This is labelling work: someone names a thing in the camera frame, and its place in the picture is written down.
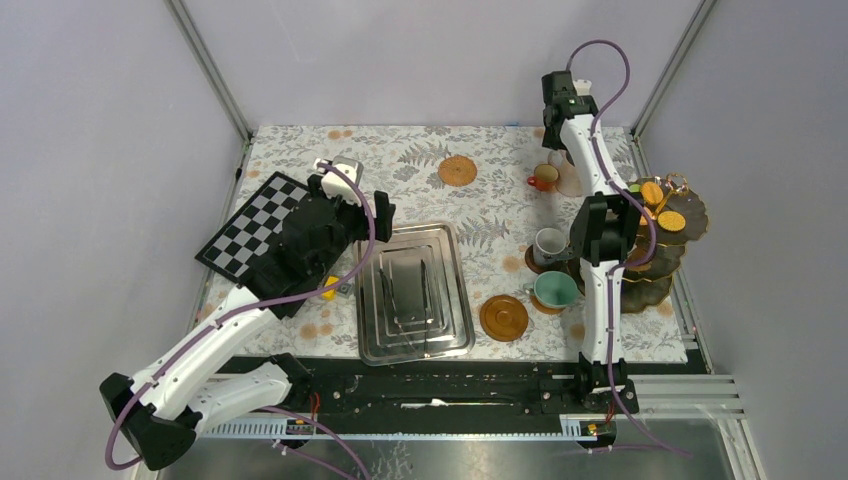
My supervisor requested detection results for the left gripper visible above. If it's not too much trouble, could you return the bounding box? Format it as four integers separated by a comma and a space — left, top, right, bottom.
310, 176, 395, 278

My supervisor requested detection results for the small red cup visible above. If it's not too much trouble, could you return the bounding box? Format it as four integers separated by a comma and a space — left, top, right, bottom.
526, 164, 560, 192

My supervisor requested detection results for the woven rattan coaster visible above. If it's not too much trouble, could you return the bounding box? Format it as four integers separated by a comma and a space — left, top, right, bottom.
438, 155, 478, 187

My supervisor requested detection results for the orange cookie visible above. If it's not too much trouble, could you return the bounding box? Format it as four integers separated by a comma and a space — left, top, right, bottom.
640, 181, 664, 207

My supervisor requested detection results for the grey patterned mug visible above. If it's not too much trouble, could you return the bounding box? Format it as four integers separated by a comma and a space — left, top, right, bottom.
532, 228, 574, 267

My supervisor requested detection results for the brown wooden saucer coaster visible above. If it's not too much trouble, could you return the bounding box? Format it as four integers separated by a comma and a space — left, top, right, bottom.
479, 295, 529, 342

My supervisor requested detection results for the dark walnut coaster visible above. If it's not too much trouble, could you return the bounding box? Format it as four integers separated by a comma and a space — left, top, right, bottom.
524, 245, 566, 274

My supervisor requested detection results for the yellow waffle cookie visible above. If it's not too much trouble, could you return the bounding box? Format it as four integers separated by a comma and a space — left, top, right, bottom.
656, 210, 686, 233

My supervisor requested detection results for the light orange wooden coaster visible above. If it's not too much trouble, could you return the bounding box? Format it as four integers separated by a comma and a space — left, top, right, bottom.
530, 295, 565, 315

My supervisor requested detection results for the mint green cup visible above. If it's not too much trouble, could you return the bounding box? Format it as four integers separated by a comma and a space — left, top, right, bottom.
522, 271, 580, 310

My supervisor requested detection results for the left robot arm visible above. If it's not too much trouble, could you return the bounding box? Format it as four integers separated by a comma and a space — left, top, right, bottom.
99, 191, 396, 471

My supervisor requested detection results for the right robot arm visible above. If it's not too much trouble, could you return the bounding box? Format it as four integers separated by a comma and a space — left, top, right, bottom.
542, 70, 641, 412

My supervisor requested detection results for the small grey block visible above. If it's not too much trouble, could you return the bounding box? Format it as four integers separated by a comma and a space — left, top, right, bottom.
337, 283, 354, 297

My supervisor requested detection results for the stainless steel tray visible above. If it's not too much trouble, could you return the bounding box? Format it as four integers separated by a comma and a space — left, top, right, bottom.
355, 222, 475, 366

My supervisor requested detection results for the yellow block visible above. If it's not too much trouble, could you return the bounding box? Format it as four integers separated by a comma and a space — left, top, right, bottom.
320, 275, 339, 301

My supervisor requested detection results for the black white chessboard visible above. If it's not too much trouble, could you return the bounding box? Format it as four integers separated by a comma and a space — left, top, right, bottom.
195, 172, 335, 282

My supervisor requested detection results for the three tier black cake stand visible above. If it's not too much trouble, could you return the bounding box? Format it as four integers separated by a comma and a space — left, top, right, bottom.
620, 174, 709, 314

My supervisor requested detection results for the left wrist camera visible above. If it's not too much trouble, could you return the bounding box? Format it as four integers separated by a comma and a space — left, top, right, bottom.
313, 155, 364, 205

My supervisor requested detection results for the aluminium frame post right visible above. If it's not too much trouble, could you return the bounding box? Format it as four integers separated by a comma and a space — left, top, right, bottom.
630, 0, 718, 141

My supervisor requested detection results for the aluminium frame post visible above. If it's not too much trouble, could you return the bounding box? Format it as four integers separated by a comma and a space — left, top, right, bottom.
630, 0, 718, 141
164, 0, 253, 143

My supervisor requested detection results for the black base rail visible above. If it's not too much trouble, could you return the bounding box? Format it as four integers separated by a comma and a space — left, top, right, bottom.
271, 354, 638, 435

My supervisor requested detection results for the aluminium frame post left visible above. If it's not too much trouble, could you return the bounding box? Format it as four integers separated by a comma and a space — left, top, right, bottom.
164, 0, 253, 143

